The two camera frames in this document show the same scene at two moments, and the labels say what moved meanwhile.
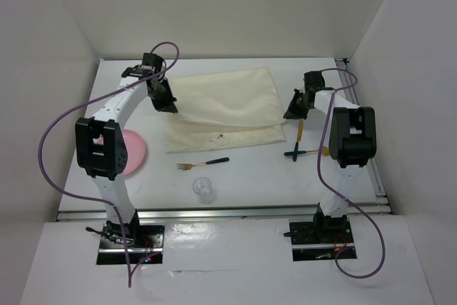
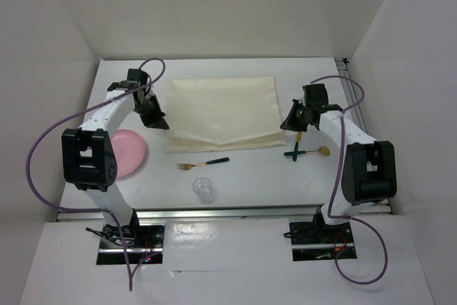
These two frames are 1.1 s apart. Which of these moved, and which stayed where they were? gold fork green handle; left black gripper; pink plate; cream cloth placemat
Moved: left black gripper
Stayed: pink plate; gold fork green handle; cream cloth placemat
